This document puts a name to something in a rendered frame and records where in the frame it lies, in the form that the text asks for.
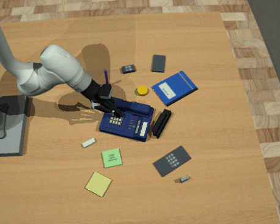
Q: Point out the green sticky note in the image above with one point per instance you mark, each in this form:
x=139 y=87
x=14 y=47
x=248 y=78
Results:
x=111 y=158

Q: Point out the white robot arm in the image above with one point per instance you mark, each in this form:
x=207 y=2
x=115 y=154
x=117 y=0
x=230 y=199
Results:
x=33 y=79

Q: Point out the yellow sticky note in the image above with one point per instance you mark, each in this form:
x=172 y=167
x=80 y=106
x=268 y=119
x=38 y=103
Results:
x=98 y=184

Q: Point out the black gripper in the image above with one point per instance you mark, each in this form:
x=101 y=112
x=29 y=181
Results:
x=108 y=104

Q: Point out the yellow cylinder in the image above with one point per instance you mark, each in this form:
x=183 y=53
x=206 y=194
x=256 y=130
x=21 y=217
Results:
x=142 y=91

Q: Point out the grey keypad panel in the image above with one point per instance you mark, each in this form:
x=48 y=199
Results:
x=171 y=161

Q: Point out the blue notebook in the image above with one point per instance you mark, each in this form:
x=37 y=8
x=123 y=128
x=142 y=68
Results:
x=174 y=88

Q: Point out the blue telephone handset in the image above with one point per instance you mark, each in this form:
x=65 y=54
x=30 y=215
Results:
x=138 y=108

